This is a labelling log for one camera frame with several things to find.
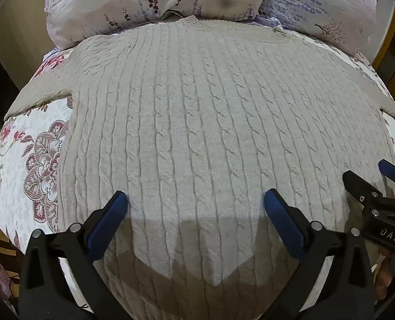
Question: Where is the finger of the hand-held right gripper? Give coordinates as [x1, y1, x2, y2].
[378, 159, 395, 187]
[342, 170, 395, 214]

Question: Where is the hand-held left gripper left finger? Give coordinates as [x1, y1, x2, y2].
[19, 191, 133, 320]

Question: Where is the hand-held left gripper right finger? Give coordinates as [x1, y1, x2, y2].
[263, 188, 375, 320]

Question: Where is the cream cable-knit sweater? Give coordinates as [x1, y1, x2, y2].
[4, 16, 395, 320]

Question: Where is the person's right hand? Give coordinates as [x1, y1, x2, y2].
[374, 257, 394, 302]

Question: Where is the white floral quilt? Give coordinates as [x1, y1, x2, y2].
[0, 45, 395, 320]

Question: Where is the purple floral pillow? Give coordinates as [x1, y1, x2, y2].
[258, 0, 387, 56]

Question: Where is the pink floral pillow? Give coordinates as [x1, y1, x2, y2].
[45, 0, 268, 49]

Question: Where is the wooden bed frame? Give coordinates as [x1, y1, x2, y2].
[372, 0, 395, 89]

